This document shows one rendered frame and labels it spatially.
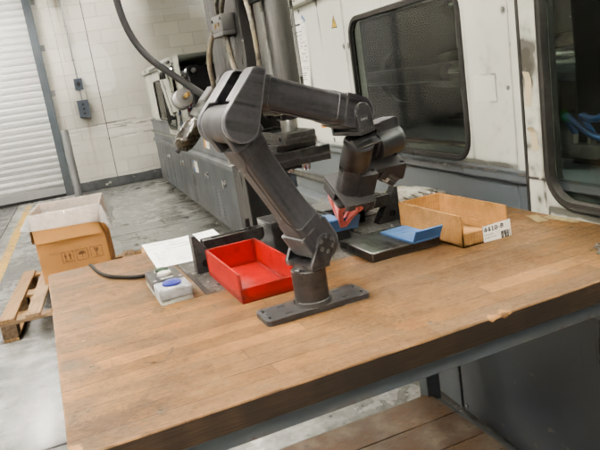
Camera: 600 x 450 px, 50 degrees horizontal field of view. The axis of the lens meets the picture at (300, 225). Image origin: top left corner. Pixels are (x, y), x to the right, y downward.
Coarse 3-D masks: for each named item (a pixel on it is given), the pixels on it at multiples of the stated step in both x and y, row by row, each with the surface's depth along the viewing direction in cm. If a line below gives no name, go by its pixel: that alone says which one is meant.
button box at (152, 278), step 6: (90, 264) 168; (96, 270) 161; (174, 270) 142; (108, 276) 155; (114, 276) 153; (120, 276) 152; (126, 276) 151; (132, 276) 151; (138, 276) 150; (144, 276) 150; (150, 276) 140; (156, 276) 138; (162, 276) 138; (168, 276) 138; (174, 276) 137; (180, 276) 137; (150, 282) 137; (156, 282) 135; (150, 288) 140
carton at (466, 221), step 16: (400, 208) 157; (416, 208) 150; (432, 208) 161; (448, 208) 158; (464, 208) 152; (480, 208) 146; (496, 208) 141; (416, 224) 151; (432, 224) 145; (448, 224) 139; (464, 224) 152; (480, 224) 147; (496, 224) 138; (448, 240) 140; (464, 240) 136; (480, 240) 137
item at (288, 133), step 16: (272, 128) 170; (288, 128) 149; (304, 128) 151; (272, 144) 152; (288, 144) 145; (304, 144) 150; (320, 144) 152; (288, 160) 147; (304, 160) 148; (320, 160) 150
